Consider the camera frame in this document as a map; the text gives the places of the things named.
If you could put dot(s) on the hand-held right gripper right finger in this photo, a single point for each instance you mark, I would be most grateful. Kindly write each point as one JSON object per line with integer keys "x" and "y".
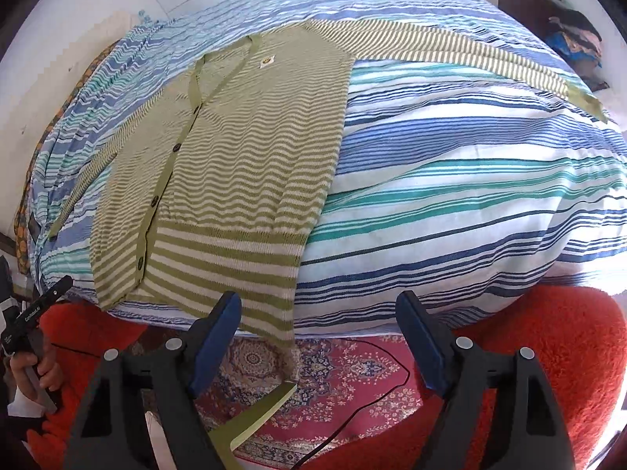
{"x": 420, "y": 342}

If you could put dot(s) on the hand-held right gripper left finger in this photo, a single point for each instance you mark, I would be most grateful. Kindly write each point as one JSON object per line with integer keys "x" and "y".
{"x": 221, "y": 335}

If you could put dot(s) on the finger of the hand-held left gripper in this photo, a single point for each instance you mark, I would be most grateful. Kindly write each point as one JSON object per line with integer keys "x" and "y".
{"x": 54, "y": 293}

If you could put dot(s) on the green striped cardigan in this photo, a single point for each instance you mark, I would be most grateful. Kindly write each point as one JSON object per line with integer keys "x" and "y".
{"x": 235, "y": 166}

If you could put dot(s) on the person's left hand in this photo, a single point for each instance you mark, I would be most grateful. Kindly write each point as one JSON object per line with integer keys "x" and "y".
{"x": 46, "y": 369}

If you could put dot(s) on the red patterned rug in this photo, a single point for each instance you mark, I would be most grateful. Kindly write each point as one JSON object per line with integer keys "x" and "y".
{"x": 338, "y": 382}

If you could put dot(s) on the green flat sheet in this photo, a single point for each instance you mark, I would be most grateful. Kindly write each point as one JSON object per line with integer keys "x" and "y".
{"x": 245, "y": 426}

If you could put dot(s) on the blue striped bedsheet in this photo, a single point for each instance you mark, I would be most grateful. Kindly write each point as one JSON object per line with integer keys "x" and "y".
{"x": 441, "y": 181}

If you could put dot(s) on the dark wooden furniture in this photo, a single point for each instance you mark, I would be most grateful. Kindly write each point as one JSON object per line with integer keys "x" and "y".
{"x": 514, "y": 0}

